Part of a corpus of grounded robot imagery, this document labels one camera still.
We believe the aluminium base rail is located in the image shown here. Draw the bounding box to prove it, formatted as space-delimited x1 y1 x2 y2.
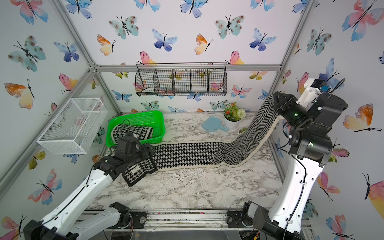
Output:
80 208 313 232

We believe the white wire mesh basket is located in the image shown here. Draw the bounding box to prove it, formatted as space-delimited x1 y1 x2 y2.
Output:
37 98 108 155

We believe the black white knitted scarf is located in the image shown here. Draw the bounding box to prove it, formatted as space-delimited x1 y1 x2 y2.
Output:
122 96 278 187

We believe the flower plant in white pot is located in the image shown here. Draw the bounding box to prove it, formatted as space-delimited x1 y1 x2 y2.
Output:
224 102 246 131

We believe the black wire wall basket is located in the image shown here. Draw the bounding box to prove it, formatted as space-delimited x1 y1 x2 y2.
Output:
134 62 228 97

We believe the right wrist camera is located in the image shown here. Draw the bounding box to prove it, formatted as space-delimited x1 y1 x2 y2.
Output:
296 79 330 109

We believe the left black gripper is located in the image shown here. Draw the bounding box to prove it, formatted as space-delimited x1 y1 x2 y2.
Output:
125 142 155 169

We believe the light blue plastic scoop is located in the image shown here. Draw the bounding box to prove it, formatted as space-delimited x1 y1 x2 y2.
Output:
202 116 229 132

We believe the succulent in white pot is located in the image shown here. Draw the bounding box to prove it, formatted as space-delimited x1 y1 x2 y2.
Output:
238 128 247 135

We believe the green plastic basket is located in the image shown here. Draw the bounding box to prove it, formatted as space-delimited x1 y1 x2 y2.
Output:
106 111 166 148

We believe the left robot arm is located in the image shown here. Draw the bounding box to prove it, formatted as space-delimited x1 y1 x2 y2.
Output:
22 133 155 240

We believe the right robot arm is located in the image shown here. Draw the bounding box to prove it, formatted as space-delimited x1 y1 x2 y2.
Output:
228 92 348 240

